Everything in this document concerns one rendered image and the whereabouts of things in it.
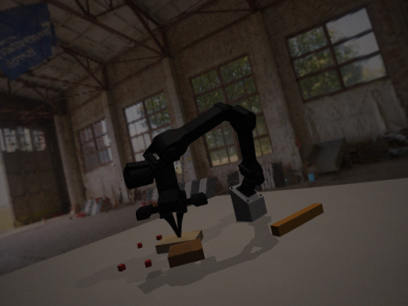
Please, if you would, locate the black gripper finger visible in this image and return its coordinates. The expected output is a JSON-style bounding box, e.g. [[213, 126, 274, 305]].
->
[[176, 207, 187, 237], [160, 212, 180, 238]]

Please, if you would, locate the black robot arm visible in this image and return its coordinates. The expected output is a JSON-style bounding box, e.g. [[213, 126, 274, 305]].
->
[[123, 102, 265, 214]]

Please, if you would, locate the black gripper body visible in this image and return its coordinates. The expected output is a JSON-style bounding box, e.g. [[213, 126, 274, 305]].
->
[[136, 178, 208, 221]]

